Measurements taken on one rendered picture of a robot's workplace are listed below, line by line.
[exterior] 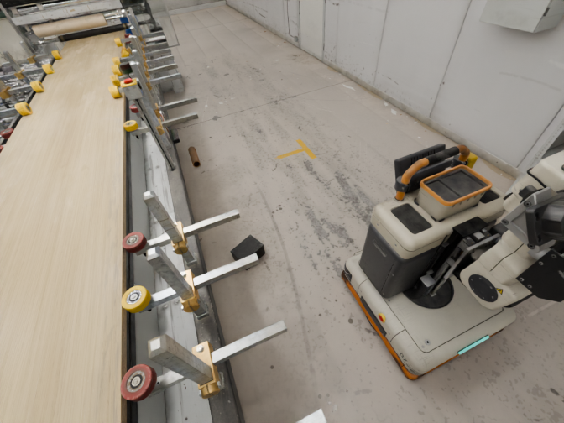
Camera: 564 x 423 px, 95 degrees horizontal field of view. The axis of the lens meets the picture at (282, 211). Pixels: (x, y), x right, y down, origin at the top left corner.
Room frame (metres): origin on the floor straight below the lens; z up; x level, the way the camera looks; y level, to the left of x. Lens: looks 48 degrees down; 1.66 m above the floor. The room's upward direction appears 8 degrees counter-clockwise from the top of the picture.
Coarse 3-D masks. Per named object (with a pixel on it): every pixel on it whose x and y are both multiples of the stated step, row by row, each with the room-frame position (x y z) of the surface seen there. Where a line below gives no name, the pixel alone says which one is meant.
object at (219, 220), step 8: (224, 216) 0.74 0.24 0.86; (232, 216) 0.74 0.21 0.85; (200, 224) 0.71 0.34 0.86; (208, 224) 0.71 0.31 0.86; (216, 224) 0.72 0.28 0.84; (184, 232) 0.68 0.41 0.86; (192, 232) 0.69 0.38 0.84; (152, 240) 0.66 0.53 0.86; (160, 240) 0.66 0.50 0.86; (168, 240) 0.66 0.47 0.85; (144, 248) 0.63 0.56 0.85
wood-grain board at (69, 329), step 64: (64, 64) 3.09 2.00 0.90; (64, 128) 1.65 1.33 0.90; (0, 192) 1.06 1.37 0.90; (64, 192) 0.99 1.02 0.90; (0, 256) 0.65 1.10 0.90; (64, 256) 0.61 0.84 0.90; (0, 320) 0.38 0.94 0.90; (64, 320) 0.36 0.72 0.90; (0, 384) 0.20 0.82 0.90; (64, 384) 0.18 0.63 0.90
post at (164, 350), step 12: (168, 336) 0.19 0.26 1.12; (156, 348) 0.16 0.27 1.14; (168, 348) 0.16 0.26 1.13; (180, 348) 0.18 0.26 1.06; (156, 360) 0.15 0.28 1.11; (168, 360) 0.15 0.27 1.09; (180, 360) 0.16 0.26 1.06; (192, 360) 0.17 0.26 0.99; (180, 372) 0.15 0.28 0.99; (192, 372) 0.15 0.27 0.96; (204, 372) 0.16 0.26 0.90
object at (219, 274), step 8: (248, 256) 0.53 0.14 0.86; (256, 256) 0.52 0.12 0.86; (232, 264) 0.50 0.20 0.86; (240, 264) 0.50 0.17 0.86; (248, 264) 0.50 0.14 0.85; (256, 264) 0.51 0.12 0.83; (208, 272) 0.48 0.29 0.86; (216, 272) 0.48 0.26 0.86; (224, 272) 0.48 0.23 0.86; (232, 272) 0.48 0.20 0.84; (200, 280) 0.45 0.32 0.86; (208, 280) 0.45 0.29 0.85; (216, 280) 0.46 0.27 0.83; (152, 296) 0.42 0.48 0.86; (160, 296) 0.41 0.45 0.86; (168, 296) 0.41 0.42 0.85; (176, 296) 0.42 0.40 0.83; (152, 304) 0.40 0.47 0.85; (160, 304) 0.40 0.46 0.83
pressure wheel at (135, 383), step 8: (136, 368) 0.19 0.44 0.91; (144, 368) 0.19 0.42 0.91; (152, 368) 0.19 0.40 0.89; (128, 376) 0.18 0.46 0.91; (136, 376) 0.17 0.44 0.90; (144, 376) 0.17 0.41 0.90; (152, 376) 0.17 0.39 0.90; (128, 384) 0.16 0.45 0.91; (136, 384) 0.15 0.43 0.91; (144, 384) 0.15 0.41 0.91; (152, 384) 0.15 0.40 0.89; (128, 392) 0.14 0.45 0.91; (136, 392) 0.14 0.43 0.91; (144, 392) 0.14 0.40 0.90; (136, 400) 0.12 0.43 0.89
